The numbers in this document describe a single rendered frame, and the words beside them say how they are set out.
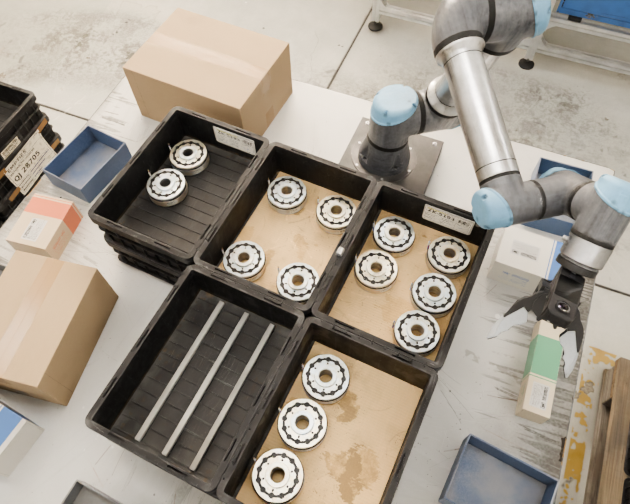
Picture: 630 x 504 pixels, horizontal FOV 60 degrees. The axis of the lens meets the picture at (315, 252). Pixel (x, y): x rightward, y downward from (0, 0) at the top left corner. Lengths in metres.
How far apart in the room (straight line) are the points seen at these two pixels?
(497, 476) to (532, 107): 2.04
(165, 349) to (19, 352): 0.32
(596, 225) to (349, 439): 0.63
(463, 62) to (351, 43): 2.11
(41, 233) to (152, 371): 0.55
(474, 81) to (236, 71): 0.82
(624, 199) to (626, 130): 2.07
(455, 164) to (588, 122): 1.39
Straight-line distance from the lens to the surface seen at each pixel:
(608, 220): 1.02
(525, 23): 1.22
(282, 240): 1.39
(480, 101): 1.08
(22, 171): 2.36
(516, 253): 1.50
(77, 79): 3.26
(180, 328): 1.33
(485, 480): 1.37
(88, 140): 1.88
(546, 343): 1.44
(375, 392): 1.24
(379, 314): 1.30
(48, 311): 1.42
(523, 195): 1.04
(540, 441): 1.43
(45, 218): 1.68
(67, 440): 1.47
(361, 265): 1.32
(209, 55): 1.76
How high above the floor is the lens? 2.02
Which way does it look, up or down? 60 degrees down
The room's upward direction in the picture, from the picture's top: 2 degrees counter-clockwise
